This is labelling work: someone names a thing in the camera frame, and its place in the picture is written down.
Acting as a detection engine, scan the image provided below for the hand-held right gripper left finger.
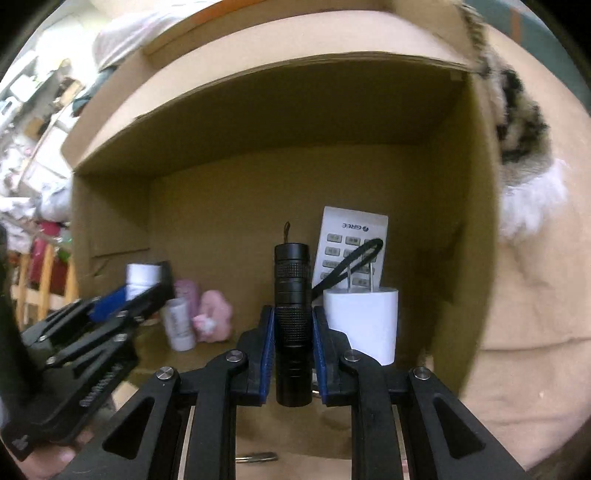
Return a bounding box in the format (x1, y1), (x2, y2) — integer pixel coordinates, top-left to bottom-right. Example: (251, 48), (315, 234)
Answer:
(65, 305), (276, 480)

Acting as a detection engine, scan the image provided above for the pink ring toy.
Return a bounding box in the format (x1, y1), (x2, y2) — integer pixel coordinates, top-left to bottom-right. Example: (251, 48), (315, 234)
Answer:
(193, 290), (234, 343)

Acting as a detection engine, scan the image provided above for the beige blanket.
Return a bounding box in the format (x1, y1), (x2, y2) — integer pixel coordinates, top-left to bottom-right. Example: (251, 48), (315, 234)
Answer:
(392, 0), (591, 472)

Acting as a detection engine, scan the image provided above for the white bottle blue label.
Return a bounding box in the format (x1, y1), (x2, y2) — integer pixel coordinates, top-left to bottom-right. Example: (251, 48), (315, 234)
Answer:
(161, 298), (197, 352)

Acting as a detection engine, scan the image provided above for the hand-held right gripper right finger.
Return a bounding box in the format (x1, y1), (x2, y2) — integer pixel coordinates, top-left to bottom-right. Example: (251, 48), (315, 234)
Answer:
(313, 307), (527, 480)

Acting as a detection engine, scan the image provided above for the pink plastic toy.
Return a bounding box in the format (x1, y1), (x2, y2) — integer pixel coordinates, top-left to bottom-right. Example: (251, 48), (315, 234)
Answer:
(174, 278), (202, 315)

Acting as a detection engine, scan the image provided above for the cardboard box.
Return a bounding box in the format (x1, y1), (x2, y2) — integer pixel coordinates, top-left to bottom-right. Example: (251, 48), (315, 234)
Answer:
(61, 9), (504, 462)

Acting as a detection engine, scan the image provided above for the black flashlight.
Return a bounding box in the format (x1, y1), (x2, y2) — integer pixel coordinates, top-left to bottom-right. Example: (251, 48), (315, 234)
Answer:
(273, 222), (385, 408)

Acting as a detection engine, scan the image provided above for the white remote control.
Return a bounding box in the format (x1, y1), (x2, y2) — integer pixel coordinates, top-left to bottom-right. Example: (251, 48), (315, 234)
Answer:
(311, 206), (389, 296)

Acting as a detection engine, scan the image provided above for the person's left hand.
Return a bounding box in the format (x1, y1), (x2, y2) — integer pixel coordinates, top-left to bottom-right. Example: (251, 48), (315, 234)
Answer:
(21, 427), (100, 480)

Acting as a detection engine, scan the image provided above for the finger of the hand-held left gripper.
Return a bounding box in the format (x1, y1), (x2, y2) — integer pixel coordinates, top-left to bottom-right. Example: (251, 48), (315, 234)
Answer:
(44, 261), (177, 371)
(21, 285), (130, 346)

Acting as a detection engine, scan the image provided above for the white charger plug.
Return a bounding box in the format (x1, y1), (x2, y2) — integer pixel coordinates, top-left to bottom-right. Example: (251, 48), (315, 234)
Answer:
(322, 261), (399, 367)

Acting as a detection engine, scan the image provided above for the fluffy fur cloth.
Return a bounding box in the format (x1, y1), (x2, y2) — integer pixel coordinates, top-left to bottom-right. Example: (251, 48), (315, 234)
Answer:
(462, 4), (570, 241)

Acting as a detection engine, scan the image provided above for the wooden rack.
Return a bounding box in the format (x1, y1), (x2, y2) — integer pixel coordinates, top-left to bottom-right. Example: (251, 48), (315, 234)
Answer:
(11, 249), (80, 326)

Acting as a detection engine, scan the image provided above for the white clothing pile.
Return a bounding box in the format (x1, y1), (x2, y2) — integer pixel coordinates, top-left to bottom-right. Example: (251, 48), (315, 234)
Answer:
(91, 8), (195, 72)

